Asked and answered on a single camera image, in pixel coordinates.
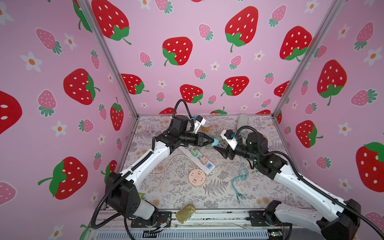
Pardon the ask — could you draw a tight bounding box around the silver aluminium corner post left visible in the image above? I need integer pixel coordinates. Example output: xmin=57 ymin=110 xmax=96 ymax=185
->
xmin=79 ymin=1 xmax=139 ymax=119

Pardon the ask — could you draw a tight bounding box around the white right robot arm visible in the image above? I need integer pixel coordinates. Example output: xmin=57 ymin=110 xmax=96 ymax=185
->
xmin=215 ymin=129 xmax=384 ymax=240

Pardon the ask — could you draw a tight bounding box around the white multicolour power strip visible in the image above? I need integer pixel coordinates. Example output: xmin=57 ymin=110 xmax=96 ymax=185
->
xmin=180 ymin=146 xmax=216 ymax=176

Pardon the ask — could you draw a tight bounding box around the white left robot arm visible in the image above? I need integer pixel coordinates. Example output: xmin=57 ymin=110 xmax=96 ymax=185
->
xmin=90 ymin=133 xmax=214 ymax=230

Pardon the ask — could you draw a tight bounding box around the silver aluminium corner post right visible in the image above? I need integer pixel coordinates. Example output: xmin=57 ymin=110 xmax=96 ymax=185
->
xmin=272 ymin=0 xmax=345 ymax=120

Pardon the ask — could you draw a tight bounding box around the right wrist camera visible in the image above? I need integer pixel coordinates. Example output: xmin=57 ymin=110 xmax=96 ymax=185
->
xmin=221 ymin=130 xmax=238 ymax=151

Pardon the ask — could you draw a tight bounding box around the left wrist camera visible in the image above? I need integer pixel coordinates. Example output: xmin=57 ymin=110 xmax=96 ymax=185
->
xmin=193 ymin=116 xmax=206 ymax=134

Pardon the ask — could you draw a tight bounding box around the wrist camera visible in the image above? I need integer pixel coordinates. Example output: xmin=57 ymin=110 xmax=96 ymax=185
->
xmin=193 ymin=116 xmax=206 ymax=134
xmin=221 ymin=130 xmax=238 ymax=151

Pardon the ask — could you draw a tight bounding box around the light green charger plug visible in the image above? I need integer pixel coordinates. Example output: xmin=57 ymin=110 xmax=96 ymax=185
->
xmin=191 ymin=148 xmax=199 ymax=157

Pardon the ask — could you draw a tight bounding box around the round pink power socket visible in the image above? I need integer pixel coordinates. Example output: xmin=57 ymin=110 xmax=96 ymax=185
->
xmin=189 ymin=169 xmax=206 ymax=188

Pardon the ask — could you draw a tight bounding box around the pale green glasses case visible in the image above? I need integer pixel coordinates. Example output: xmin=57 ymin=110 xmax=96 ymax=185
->
xmin=237 ymin=114 xmax=249 ymax=129

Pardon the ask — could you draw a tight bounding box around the teal charger plug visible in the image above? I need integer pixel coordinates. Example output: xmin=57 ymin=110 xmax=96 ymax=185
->
xmin=212 ymin=138 xmax=221 ymax=147

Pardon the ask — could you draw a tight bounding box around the gold sardine tin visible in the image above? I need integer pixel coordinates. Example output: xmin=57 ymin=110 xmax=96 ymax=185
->
xmin=175 ymin=203 xmax=196 ymax=224

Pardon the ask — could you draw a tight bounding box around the green snack packet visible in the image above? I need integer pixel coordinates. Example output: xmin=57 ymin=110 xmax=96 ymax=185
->
xmin=139 ymin=193 xmax=146 ymax=200

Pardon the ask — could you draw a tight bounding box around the beige power strip cord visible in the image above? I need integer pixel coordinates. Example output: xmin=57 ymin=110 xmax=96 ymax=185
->
xmin=143 ymin=154 xmax=196 ymax=190

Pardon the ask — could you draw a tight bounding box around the silver aluminium corner post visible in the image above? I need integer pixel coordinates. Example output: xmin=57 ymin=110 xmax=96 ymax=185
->
xmin=272 ymin=0 xmax=345 ymax=120
xmin=79 ymin=1 xmax=139 ymax=119

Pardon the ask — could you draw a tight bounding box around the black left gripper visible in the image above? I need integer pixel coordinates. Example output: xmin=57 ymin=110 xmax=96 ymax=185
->
xmin=178 ymin=132 xmax=213 ymax=148

